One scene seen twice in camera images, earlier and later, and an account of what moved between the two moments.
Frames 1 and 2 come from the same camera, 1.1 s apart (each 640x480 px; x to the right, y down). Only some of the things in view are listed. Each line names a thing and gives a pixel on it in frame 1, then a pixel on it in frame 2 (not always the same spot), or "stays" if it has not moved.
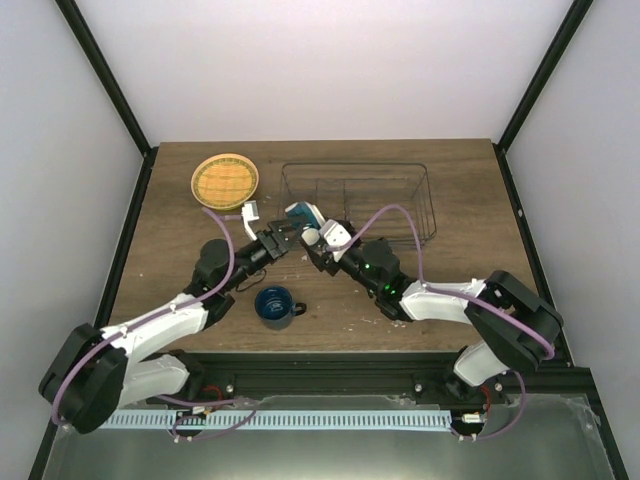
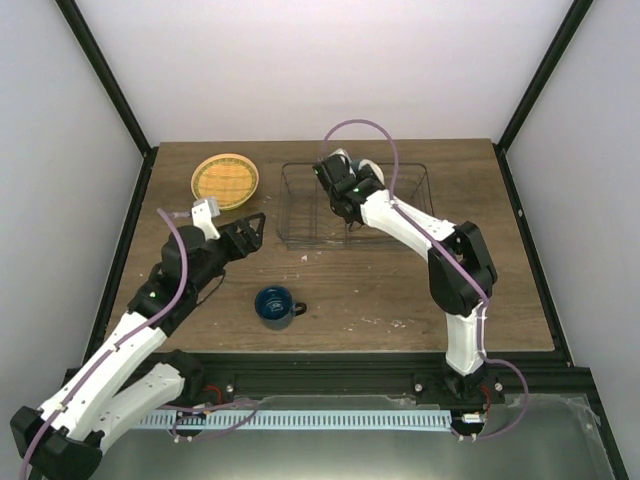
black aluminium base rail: x=392 y=373 stays
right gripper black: x=320 y=261 to x=367 y=173
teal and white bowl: x=305 y=214 to x=358 y=164
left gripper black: x=274 y=241 to x=242 y=250
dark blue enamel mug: x=275 y=307 stays
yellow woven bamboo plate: x=224 y=181 stays
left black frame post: x=114 y=90 stays
